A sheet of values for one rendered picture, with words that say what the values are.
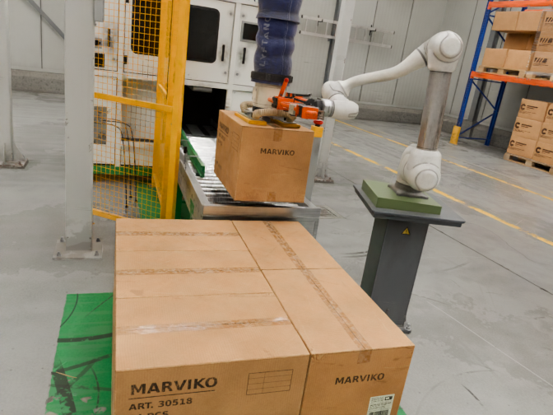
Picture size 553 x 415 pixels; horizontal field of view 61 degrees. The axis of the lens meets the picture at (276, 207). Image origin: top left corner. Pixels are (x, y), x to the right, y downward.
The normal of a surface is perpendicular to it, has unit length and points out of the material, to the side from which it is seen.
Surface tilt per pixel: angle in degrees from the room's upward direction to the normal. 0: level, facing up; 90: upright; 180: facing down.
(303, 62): 90
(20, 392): 0
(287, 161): 89
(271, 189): 89
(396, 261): 90
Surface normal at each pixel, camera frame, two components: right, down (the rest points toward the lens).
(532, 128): -0.90, 0.00
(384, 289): 0.04, 0.32
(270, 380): 0.30, 0.34
